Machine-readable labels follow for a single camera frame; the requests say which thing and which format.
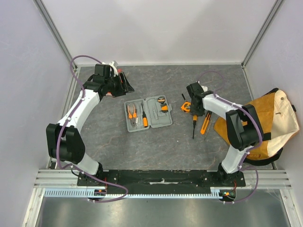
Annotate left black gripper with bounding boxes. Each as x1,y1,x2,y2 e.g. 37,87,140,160
105,72,134,98

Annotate orange handled small screwdriver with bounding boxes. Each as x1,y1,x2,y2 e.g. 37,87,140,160
192,115,198,139

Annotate orange utility knife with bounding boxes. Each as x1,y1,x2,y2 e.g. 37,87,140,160
200,111,212,135

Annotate orange pliers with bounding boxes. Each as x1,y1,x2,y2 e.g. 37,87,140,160
126,103,139,128

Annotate grey plastic tool case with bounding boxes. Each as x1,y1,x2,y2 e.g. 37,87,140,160
124,95,173,132

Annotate orange handled large screwdriver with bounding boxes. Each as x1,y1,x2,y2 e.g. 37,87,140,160
141,104,148,128

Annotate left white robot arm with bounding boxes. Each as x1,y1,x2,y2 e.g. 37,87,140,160
46,70,134,186

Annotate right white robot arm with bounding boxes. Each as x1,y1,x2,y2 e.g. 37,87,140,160
188,90,263,186

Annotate tan canvas tool bag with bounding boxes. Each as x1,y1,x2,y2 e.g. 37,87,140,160
214,88,299,166

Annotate orange tape measure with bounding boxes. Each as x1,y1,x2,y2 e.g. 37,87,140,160
181,94,191,113

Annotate orange red cardboard box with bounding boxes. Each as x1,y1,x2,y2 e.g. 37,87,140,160
107,69,124,97

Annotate hex key set orange holder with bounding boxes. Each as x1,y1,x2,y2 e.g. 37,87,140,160
160,102,168,113

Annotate black electrical tape roll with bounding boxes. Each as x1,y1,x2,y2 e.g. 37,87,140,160
157,96,166,104

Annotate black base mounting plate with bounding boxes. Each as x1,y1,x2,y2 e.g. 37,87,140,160
77,169,246,195

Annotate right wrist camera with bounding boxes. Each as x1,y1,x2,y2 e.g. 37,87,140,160
187,82,208,98

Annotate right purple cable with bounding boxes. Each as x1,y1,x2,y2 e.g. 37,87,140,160
197,70,264,204

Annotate purple cable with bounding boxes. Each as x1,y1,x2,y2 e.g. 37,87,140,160
197,70,264,204
55,55,129,203

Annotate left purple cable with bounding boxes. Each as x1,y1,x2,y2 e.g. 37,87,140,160
55,55,129,203

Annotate aluminium frame rail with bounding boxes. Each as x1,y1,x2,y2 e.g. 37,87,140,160
34,169,291,189

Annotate grey slotted cable duct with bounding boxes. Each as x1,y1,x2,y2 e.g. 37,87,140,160
44,188,222,199

